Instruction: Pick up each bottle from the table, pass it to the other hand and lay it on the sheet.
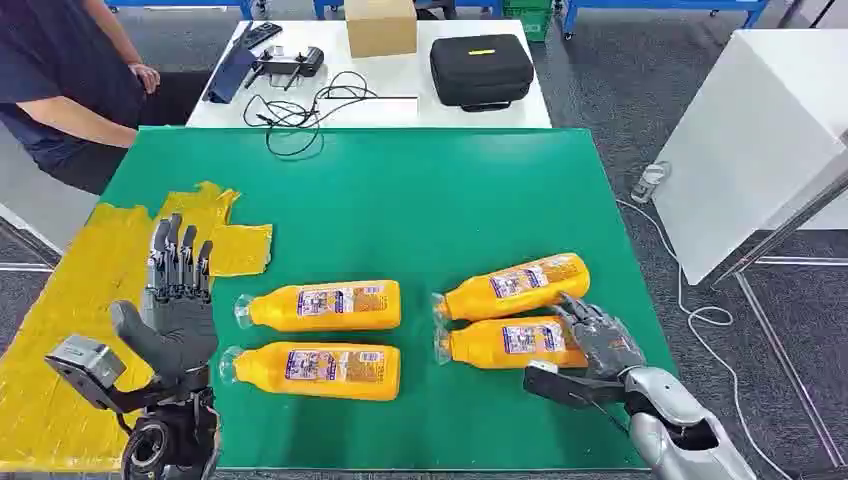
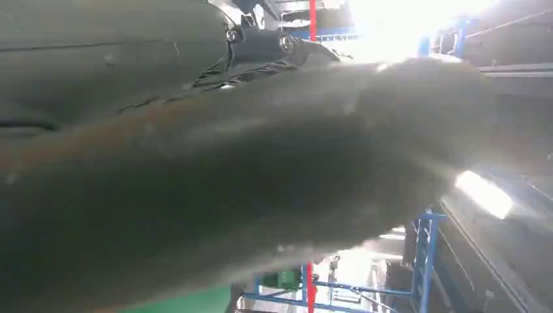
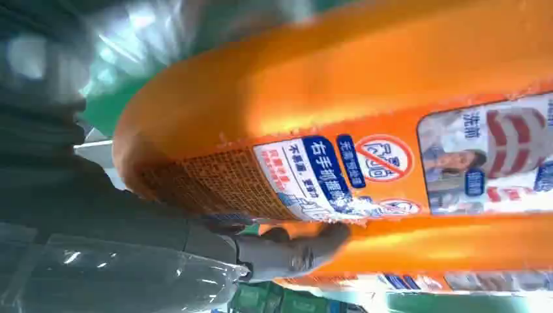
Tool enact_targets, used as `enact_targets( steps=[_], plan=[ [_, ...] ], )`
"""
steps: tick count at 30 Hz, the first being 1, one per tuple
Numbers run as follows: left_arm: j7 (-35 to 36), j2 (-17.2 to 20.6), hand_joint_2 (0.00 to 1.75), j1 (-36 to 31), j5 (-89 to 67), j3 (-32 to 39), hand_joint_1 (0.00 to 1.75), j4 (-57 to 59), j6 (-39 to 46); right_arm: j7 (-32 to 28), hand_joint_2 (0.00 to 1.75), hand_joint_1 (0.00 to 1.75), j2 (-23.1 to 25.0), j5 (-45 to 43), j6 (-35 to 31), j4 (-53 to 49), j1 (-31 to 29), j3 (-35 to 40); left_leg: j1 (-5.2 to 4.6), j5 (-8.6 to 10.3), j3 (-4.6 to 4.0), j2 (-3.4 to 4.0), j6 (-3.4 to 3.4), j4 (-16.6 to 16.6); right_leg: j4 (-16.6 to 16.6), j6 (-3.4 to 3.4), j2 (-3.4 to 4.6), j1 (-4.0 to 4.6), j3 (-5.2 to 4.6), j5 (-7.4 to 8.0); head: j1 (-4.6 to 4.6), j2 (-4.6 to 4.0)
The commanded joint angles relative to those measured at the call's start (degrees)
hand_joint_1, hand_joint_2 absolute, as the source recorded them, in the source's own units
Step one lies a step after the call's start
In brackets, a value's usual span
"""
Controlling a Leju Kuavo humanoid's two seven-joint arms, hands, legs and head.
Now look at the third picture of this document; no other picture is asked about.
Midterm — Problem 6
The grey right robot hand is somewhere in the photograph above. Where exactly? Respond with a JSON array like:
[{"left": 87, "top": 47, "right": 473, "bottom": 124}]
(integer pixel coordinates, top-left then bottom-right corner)
[{"left": 0, "top": 0, "right": 351, "bottom": 313}]

